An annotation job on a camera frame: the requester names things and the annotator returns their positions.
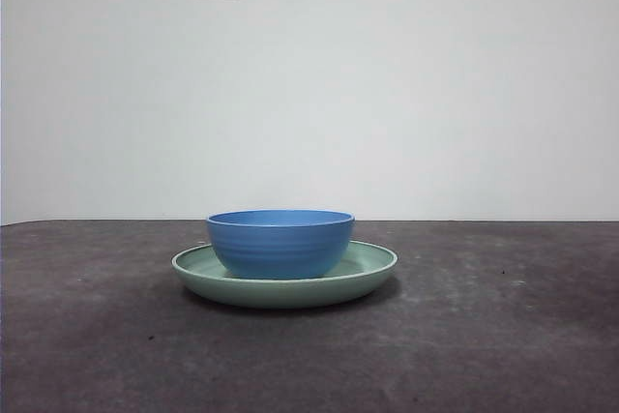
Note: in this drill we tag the blue ribbed bowl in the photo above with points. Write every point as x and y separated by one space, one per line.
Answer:
280 248

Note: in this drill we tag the green round plate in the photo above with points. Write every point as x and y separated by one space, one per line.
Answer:
285 293

